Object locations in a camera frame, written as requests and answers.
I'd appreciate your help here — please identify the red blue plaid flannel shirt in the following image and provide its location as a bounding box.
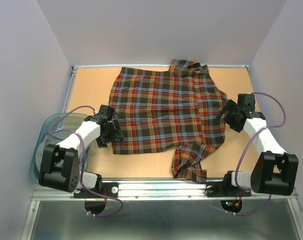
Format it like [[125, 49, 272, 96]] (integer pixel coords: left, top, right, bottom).
[[109, 59, 228, 184]]

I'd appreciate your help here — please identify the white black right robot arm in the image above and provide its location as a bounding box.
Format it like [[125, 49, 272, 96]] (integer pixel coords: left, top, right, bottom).
[[216, 92, 299, 196]]

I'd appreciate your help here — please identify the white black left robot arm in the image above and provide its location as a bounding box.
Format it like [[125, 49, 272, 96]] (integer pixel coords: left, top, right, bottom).
[[38, 105, 124, 197]]

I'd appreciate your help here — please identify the clear blue plastic bin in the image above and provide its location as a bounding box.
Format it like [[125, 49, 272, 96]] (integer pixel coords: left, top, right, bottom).
[[30, 113, 87, 184]]

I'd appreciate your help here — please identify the grey crumpled shirt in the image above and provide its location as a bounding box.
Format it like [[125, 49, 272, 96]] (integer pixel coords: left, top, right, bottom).
[[34, 132, 89, 173]]

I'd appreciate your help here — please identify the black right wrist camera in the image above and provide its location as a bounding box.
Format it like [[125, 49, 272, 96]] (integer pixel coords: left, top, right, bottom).
[[237, 93, 256, 112]]

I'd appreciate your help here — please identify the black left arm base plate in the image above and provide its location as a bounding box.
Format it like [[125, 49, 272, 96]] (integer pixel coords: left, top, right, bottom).
[[73, 182, 119, 199]]

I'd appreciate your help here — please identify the aluminium front table rail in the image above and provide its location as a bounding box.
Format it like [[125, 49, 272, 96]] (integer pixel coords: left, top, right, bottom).
[[30, 177, 299, 201]]

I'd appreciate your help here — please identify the aluminium table rail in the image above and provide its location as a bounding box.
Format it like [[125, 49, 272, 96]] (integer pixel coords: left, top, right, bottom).
[[30, 177, 299, 201], [71, 64, 250, 70]]

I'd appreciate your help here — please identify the aluminium back table rail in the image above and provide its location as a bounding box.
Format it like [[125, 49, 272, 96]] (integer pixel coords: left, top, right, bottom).
[[71, 64, 250, 70]]

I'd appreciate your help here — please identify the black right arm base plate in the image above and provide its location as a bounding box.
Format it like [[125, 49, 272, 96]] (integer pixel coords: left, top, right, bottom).
[[205, 181, 252, 198]]

